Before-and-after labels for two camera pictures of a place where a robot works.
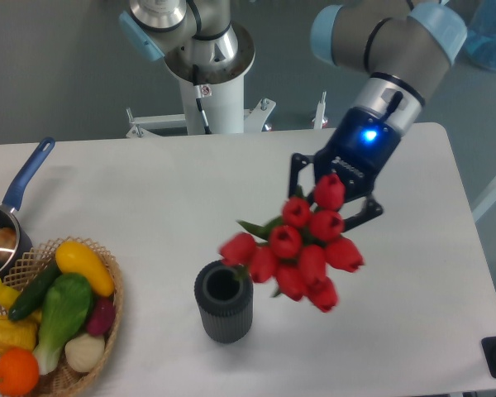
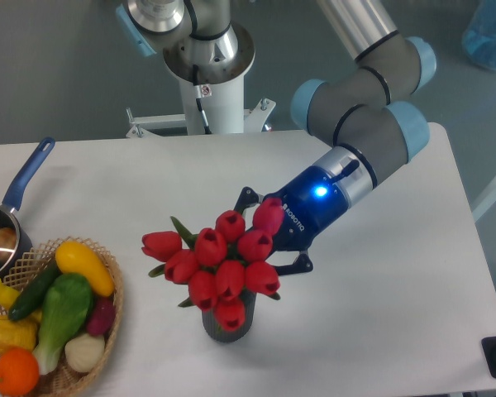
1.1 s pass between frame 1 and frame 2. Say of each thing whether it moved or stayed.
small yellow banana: stayed
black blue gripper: moved
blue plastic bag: stayed
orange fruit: stayed
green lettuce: stayed
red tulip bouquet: moved
